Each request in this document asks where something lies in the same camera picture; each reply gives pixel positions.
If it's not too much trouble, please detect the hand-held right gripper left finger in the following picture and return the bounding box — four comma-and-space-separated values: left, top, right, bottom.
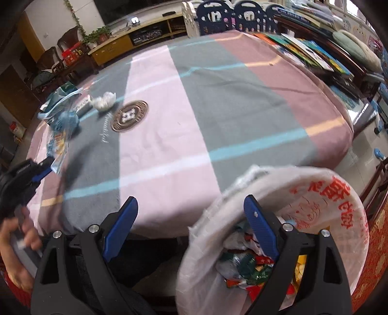
30, 196, 152, 315

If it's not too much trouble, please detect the dark green snack wrapper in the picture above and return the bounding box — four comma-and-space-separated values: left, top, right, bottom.
219, 251, 273, 282

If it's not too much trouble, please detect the red white container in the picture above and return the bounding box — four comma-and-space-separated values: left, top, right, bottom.
9, 121, 27, 137

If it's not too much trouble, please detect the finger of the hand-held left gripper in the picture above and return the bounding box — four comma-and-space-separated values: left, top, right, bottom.
32, 156, 55, 184

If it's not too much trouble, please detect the white blue plastic pouch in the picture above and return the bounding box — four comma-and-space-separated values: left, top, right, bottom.
45, 130, 70, 174

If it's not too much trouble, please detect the yellow wooden television cabinet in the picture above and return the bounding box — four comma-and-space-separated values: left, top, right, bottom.
88, 12, 194, 69

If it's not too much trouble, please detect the crumpled white tissue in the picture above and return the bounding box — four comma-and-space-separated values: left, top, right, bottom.
91, 91, 117, 111

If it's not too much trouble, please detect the navy white playpen fence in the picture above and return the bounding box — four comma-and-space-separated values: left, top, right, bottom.
182, 0, 291, 38

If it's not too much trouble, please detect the blue children's swivel chair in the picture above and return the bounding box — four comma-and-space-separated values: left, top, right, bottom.
370, 82, 388, 161

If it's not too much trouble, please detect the person's left hand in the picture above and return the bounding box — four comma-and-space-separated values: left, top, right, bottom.
0, 206, 43, 291

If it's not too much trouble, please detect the grey green cushion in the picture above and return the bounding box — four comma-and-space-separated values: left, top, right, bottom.
332, 29, 383, 73

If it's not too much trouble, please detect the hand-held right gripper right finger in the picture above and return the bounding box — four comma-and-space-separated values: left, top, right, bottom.
243, 194, 352, 315

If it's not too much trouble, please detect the wooden armchair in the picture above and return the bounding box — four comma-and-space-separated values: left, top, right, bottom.
359, 157, 388, 213

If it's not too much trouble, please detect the pile of books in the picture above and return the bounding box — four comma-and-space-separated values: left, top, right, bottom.
274, 0, 337, 31

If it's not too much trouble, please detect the carved dark wooden chair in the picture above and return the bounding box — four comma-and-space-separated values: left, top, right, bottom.
36, 46, 65, 91
57, 26, 99, 82

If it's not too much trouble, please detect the dark wooden coffee table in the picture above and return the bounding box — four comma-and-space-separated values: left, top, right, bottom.
327, 70, 378, 138

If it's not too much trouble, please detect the green ivy vine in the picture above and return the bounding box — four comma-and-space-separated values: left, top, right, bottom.
64, 0, 84, 37

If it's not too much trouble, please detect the light blue plastic bag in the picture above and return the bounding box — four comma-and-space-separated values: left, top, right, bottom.
37, 88, 83, 122

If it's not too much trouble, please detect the potted green plant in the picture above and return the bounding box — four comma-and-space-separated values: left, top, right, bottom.
82, 26, 112, 49

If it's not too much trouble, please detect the striped pastel blanket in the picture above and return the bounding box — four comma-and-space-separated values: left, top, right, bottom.
27, 30, 355, 240

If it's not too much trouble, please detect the red gift box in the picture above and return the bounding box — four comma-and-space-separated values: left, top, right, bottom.
61, 42, 88, 65

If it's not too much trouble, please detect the white plastic bag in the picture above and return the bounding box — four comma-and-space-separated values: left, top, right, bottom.
223, 222, 258, 252

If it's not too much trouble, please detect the yellow snack bag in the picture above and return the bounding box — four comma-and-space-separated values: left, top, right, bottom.
292, 255, 308, 288

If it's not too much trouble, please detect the trash bin with white liner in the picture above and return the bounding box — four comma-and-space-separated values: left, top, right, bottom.
176, 165, 370, 315

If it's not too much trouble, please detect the bookshelf with books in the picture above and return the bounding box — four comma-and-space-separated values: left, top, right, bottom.
274, 15, 385, 97

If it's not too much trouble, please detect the small white carton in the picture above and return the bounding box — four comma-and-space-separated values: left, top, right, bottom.
74, 94, 93, 111

